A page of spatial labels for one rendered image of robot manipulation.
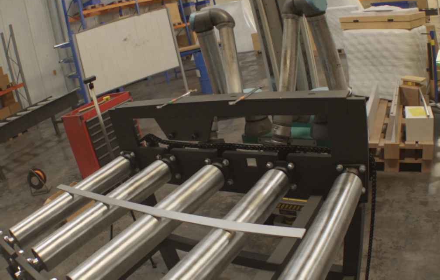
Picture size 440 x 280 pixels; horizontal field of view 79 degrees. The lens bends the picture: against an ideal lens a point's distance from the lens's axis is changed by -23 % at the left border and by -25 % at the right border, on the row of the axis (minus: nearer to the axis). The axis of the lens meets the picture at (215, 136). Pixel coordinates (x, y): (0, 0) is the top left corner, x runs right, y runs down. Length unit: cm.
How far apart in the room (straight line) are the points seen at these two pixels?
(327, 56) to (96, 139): 247
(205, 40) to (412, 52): 293
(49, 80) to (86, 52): 635
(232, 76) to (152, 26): 444
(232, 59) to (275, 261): 120
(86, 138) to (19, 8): 918
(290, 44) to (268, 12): 51
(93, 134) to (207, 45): 178
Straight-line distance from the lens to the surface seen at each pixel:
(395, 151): 291
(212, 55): 204
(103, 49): 591
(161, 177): 156
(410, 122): 285
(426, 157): 293
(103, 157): 351
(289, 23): 172
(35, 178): 451
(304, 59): 207
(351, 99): 114
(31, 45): 1198
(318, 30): 166
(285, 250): 108
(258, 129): 215
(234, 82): 186
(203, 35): 201
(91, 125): 343
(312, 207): 126
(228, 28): 194
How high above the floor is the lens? 149
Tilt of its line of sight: 19 degrees down
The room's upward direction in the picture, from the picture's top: 13 degrees counter-clockwise
